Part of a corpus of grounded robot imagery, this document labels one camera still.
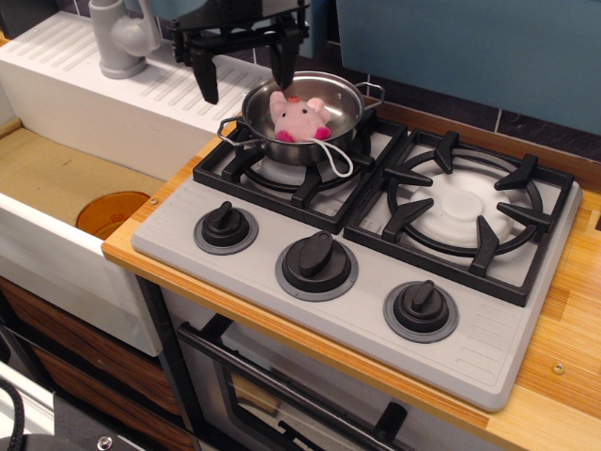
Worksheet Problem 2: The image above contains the toy oven door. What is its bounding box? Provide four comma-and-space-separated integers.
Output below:
162, 290, 496, 450

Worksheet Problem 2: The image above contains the wooden drawer front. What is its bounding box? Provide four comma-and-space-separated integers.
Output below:
1, 279, 199, 450

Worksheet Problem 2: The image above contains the grey toy stove top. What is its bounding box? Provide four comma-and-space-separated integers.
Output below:
131, 118, 582, 411

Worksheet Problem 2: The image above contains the black right stove knob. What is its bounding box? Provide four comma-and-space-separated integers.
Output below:
383, 280, 459, 344

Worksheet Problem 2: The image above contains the black stove knob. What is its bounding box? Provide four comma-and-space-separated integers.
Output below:
275, 231, 359, 303
193, 201, 259, 256
383, 280, 459, 344

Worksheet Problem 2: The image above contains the black left stove knob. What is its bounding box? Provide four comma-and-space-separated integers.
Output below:
193, 201, 259, 256

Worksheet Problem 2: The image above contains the teal cabinet panel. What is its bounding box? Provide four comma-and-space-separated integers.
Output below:
337, 1, 600, 134

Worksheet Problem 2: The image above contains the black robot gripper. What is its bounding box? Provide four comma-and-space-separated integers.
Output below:
169, 1, 310, 104

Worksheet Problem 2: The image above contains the pink stuffed pig toy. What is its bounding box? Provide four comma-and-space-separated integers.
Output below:
269, 90, 354, 179

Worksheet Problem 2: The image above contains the black middle stove knob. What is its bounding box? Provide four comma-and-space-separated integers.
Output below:
275, 231, 359, 303

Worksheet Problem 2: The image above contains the grey toy faucet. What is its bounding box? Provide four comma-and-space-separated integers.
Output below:
89, 0, 162, 79

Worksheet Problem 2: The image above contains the black right burner grate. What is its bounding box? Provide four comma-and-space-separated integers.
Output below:
344, 130, 581, 307

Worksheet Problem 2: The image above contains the black left burner grate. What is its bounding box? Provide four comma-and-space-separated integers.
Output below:
193, 112, 408, 233

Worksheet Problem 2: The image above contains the black burner grate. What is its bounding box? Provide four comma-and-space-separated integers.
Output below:
193, 112, 408, 233
344, 130, 581, 307

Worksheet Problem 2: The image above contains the orange plastic plate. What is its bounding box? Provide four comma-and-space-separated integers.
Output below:
75, 191, 149, 240

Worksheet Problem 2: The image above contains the black oven door handle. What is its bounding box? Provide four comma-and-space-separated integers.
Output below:
177, 315, 407, 450

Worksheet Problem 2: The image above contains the white toy sink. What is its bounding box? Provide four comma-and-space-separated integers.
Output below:
1, 12, 270, 356

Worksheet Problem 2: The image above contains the stainless steel pan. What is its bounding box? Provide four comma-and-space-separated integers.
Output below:
217, 71, 385, 162

